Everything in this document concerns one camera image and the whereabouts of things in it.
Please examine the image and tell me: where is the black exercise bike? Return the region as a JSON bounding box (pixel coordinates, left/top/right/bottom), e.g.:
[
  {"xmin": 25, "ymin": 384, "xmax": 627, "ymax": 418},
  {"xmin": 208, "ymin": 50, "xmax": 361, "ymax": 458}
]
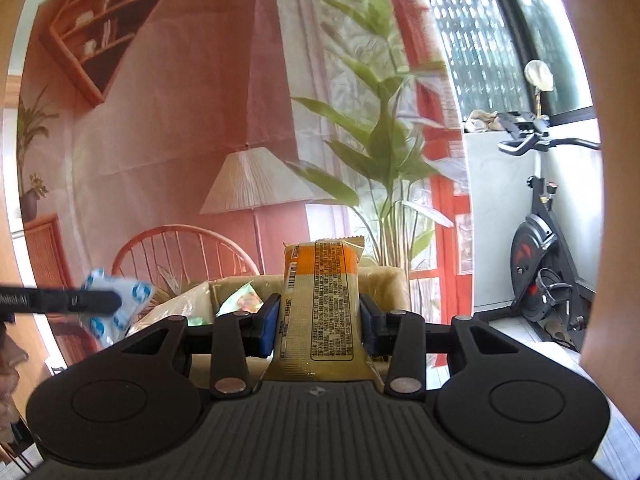
[{"xmin": 497, "ymin": 112, "xmax": 601, "ymax": 351}]

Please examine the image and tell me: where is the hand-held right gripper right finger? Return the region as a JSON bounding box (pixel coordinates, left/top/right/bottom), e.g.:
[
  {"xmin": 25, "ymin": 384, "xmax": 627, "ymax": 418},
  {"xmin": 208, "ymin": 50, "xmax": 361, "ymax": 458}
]
[{"xmin": 359, "ymin": 292, "xmax": 521, "ymax": 395}]

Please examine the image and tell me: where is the green snack bag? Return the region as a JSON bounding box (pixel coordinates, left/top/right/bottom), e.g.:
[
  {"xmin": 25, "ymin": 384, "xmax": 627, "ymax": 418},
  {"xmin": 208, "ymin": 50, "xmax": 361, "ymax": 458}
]
[{"xmin": 216, "ymin": 281, "xmax": 264, "ymax": 318}]

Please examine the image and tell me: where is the brass stand with white cover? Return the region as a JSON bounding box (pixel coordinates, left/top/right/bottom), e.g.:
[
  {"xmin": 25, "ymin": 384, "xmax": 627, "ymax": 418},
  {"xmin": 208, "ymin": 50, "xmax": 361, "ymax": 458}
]
[{"xmin": 522, "ymin": 59, "xmax": 553, "ymax": 121}]

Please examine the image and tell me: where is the printed room backdrop cloth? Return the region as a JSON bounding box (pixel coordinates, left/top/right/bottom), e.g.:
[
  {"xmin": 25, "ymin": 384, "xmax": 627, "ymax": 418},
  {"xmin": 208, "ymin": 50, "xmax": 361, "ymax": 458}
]
[{"xmin": 17, "ymin": 0, "xmax": 473, "ymax": 366}]

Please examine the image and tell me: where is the cardboard box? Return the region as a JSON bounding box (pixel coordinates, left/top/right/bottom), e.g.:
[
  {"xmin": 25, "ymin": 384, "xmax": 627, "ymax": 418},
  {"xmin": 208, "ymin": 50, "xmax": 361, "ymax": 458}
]
[{"xmin": 125, "ymin": 266, "xmax": 411, "ymax": 361}]

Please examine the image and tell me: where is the pale translucent snack bag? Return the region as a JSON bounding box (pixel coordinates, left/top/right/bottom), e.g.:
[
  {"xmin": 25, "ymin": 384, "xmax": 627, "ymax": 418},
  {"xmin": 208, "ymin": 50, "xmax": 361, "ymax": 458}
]
[{"xmin": 127, "ymin": 282, "xmax": 213, "ymax": 336}]

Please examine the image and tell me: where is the yellow snack packet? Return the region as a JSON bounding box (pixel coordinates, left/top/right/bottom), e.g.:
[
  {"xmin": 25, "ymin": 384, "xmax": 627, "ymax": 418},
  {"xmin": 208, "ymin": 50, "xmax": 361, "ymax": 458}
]
[{"xmin": 265, "ymin": 237, "xmax": 386, "ymax": 391}]

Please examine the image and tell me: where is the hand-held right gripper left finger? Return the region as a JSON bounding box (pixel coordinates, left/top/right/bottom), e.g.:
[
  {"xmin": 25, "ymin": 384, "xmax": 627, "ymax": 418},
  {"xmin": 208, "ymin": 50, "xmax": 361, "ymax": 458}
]
[{"xmin": 120, "ymin": 292, "xmax": 282, "ymax": 397}]

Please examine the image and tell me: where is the brown wooden panel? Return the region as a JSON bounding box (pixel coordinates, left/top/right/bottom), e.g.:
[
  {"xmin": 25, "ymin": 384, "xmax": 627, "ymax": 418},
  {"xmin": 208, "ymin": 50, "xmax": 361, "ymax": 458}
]
[{"xmin": 542, "ymin": 0, "xmax": 640, "ymax": 441}]

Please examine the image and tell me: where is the dark framed window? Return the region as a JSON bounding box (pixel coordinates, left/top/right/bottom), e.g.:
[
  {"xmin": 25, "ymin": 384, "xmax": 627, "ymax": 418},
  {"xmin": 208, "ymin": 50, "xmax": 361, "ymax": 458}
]
[{"xmin": 415, "ymin": 0, "xmax": 596, "ymax": 131}]

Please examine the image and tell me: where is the crumpled cloth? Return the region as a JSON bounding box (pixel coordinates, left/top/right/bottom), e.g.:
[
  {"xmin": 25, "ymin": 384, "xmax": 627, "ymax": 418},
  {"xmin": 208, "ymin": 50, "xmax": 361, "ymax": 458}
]
[{"xmin": 462, "ymin": 109, "xmax": 503, "ymax": 133}]

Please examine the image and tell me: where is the blue and white packet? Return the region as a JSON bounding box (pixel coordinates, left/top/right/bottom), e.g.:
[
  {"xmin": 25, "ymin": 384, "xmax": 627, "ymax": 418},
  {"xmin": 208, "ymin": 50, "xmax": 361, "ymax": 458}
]
[{"xmin": 80, "ymin": 267, "xmax": 155, "ymax": 351}]

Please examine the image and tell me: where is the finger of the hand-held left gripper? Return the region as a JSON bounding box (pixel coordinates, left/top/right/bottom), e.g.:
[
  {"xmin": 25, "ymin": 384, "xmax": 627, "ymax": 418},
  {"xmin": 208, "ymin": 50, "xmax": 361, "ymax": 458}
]
[{"xmin": 0, "ymin": 285, "xmax": 123, "ymax": 317}]

